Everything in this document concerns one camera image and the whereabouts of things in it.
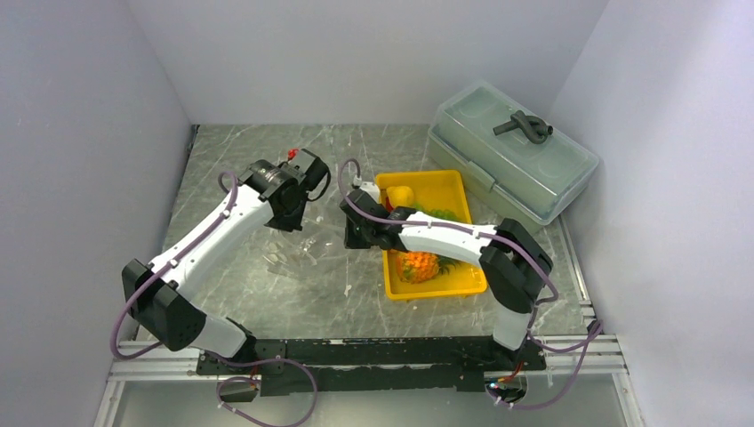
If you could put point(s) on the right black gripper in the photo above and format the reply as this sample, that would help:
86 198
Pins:
352 241

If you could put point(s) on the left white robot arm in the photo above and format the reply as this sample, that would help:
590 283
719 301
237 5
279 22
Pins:
159 293

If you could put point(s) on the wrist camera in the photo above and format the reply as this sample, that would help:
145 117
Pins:
368 187
309 169

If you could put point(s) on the orange toy pineapple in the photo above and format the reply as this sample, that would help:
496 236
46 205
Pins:
419 267

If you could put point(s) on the green translucent storage box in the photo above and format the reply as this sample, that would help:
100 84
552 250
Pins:
514 161

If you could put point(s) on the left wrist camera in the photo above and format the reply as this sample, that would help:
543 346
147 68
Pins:
309 169

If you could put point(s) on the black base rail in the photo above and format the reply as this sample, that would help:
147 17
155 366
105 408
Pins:
462 363

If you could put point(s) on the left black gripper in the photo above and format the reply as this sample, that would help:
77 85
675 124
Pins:
290 223

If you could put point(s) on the green toy grapes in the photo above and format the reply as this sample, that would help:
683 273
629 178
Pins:
442 214

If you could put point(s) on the clear zip top bag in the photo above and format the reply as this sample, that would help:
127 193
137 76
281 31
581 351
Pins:
299 254

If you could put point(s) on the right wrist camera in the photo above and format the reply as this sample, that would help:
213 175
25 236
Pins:
368 187

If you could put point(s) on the yellow plastic tray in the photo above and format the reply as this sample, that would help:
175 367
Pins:
432 189

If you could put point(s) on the yellow toy lemon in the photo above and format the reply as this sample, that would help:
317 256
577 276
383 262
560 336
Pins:
400 196

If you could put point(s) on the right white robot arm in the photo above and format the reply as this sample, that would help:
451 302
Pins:
422 248

